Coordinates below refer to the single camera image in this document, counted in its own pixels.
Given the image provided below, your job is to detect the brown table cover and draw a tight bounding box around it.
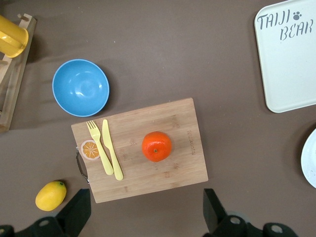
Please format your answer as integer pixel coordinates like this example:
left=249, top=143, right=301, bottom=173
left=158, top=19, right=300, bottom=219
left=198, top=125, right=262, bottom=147
left=0, top=0, right=316, bottom=237

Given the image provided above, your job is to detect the yellow plastic knife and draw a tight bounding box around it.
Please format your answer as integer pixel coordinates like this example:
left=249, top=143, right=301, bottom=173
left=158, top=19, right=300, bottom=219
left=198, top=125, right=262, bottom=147
left=102, top=119, right=124, bottom=181

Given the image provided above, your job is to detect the blue bowl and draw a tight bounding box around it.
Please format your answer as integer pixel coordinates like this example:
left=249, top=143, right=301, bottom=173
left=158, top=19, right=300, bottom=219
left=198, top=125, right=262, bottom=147
left=52, top=59, right=110, bottom=117

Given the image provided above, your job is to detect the round white plate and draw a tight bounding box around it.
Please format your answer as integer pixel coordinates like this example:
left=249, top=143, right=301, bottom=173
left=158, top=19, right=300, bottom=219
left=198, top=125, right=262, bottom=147
left=300, top=128, right=316, bottom=189

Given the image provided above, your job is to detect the orange mandarin fruit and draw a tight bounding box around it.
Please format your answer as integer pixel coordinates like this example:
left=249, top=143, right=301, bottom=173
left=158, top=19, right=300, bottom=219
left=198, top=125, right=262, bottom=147
left=141, top=131, right=173, bottom=163

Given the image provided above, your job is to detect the yellow mug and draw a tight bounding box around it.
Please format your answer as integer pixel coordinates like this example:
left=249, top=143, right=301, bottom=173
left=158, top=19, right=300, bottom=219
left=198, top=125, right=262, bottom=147
left=0, top=14, right=30, bottom=59

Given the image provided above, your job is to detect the bamboo cutting board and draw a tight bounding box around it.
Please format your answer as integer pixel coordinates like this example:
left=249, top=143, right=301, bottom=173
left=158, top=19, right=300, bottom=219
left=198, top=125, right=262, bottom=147
left=71, top=97, right=209, bottom=204

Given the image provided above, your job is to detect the toy orange slice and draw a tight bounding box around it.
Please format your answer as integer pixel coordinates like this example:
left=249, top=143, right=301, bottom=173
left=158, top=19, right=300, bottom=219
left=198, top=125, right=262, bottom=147
left=80, top=139, right=101, bottom=161

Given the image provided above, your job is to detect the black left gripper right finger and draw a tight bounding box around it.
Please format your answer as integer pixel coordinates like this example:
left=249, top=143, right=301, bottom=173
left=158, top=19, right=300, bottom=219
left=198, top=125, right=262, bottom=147
left=202, top=188, right=299, bottom=237

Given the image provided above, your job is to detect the wooden peg rack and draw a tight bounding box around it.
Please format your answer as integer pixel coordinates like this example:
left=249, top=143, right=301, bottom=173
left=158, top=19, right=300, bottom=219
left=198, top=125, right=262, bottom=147
left=0, top=13, right=38, bottom=134

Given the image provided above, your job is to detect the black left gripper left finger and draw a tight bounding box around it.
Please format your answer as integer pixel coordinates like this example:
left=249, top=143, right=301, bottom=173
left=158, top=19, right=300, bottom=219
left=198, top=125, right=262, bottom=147
left=0, top=189, right=92, bottom=237

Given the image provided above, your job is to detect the yellow plastic fork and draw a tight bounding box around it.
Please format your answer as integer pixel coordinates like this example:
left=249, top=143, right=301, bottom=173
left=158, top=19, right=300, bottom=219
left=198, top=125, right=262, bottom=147
left=86, top=120, right=114, bottom=176

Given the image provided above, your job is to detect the cream bear print tray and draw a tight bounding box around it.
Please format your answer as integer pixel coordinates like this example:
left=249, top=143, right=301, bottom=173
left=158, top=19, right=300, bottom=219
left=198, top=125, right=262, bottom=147
left=254, top=0, right=316, bottom=114

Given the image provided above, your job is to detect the yellow lemon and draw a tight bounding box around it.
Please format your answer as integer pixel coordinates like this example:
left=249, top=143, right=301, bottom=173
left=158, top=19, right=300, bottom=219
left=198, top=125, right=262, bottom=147
left=35, top=181, right=67, bottom=212

